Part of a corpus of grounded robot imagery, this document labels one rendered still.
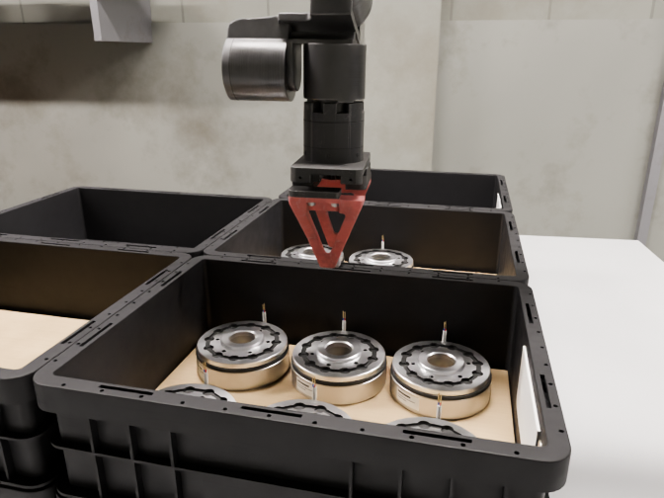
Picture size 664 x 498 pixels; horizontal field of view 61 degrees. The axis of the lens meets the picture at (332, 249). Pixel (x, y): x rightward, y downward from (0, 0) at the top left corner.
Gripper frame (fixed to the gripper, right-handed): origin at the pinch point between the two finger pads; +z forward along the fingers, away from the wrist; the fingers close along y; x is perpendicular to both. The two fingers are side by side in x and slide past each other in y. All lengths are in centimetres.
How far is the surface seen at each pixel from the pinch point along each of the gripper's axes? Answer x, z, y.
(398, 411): 7.6, 15.1, 4.9
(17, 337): -40.4, 15.6, -4.2
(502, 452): 14.0, 5.2, 22.6
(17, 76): -185, -8, -211
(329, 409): 1.3, 12.0, 10.0
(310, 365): -1.8, 12.3, 2.0
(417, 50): 9, -22, -191
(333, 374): 0.9, 12.0, 4.2
